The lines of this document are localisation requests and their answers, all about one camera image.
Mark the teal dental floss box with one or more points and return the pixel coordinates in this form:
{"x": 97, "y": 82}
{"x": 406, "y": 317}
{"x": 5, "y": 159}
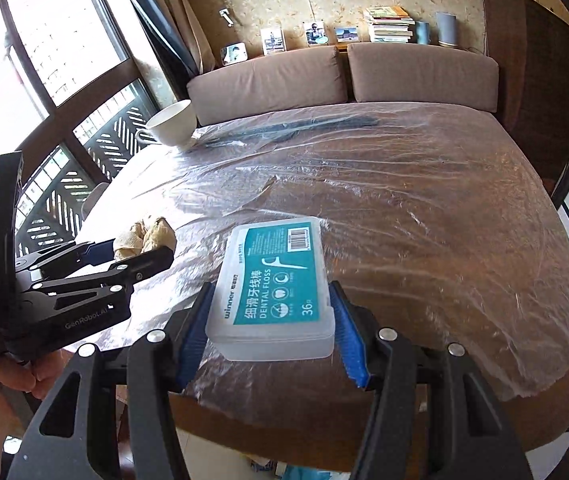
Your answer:
{"x": 271, "y": 301}

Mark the grey cylinder speaker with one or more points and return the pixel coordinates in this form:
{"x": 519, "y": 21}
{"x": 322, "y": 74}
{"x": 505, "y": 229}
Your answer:
{"x": 447, "y": 29}

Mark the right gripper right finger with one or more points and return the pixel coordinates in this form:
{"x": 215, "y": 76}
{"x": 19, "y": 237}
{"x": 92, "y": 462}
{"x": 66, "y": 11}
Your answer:
{"x": 467, "y": 434}

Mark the grey chair back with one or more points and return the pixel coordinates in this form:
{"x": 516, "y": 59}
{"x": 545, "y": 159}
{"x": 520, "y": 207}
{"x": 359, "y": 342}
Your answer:
{"x": 92, "y": 199}

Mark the teal cup on shelf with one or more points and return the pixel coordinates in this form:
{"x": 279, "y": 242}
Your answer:
{"x": 422, "y": 32}

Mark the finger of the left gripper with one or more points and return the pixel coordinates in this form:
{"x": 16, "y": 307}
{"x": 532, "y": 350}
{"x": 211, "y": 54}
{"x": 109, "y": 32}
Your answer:
{"x": 89, "y": 283}
{"x": 64, "y": 259}

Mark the teal wrapper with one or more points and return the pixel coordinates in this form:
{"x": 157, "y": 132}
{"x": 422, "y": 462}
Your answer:
{"x": 289, "y": 472}

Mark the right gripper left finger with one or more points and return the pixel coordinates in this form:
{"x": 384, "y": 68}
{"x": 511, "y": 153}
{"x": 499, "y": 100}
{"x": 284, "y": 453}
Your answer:
{"x": 73, "y": 433}

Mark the white ceramic teacup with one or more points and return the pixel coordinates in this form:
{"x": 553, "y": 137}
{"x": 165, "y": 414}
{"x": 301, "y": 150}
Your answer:
{"x": 174, "y": 127}

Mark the leftmost photo frame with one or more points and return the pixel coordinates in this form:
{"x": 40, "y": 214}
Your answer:
{"x": 234, "y": 53}

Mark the photo frame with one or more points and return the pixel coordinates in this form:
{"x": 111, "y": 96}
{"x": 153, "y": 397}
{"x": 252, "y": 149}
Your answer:
{"x": 234, "y": 53}
{"x": 272, "y": 40}
{"x": 344, "y": 34}
{"x": 315, "y": 33}

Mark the dark wooden cabinet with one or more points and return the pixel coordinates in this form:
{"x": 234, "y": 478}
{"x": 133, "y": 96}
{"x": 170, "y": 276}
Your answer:
{"x": 531, "y": 46}

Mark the chrome wall hook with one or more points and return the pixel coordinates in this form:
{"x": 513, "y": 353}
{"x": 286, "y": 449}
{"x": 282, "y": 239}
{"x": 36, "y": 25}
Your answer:
{"x": 225, "y": 14}

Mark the stack of books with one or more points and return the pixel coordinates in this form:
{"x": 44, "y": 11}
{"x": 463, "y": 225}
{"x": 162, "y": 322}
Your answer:
{"x": 389, "y": 24}

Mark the brown sofa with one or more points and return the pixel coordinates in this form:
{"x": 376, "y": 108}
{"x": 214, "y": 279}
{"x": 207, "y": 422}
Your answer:
{"x": 363, "y": 73}

